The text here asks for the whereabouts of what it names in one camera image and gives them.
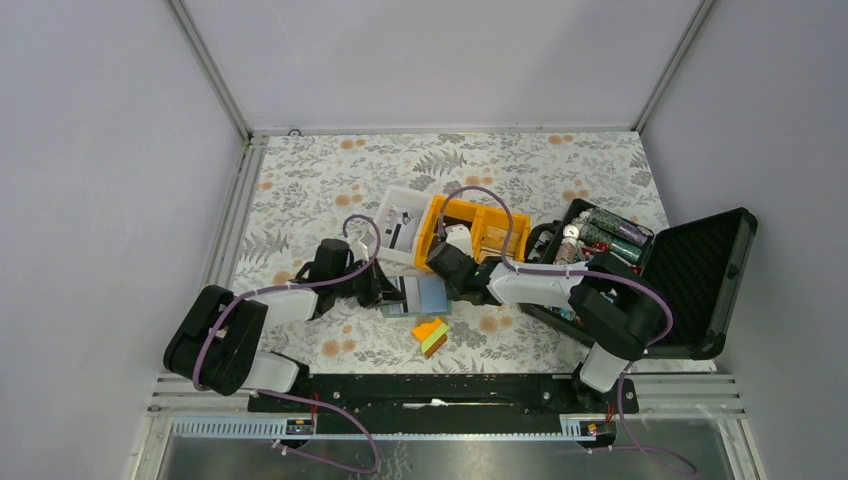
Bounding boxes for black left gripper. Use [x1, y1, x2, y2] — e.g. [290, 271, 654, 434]
[332, 256, 406, 308]

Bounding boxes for green card holder wallet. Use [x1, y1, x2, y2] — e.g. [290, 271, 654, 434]
[380, 275, 452, 318]

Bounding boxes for yellow plastic divided bin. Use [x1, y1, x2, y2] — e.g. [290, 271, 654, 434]
[412, 195, 532, 271]

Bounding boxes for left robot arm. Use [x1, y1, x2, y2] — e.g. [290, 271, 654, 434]
[163, 239, 406, 411]

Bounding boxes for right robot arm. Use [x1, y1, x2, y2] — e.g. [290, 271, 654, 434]
[426, 243, 674, 412]

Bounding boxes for orange green sticky notes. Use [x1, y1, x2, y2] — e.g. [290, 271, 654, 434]
[411, 317, 449, 358]

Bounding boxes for white plastic bin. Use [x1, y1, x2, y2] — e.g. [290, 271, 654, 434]
[374, 186, 433, 266]

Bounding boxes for black poker chip case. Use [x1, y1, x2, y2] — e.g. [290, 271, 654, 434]
[526, 200, 758, 360]

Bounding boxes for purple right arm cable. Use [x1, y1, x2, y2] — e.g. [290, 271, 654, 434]
[437, 186, 698, 480]

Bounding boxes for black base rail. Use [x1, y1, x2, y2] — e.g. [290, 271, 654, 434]
[248, 373, 639, 436]

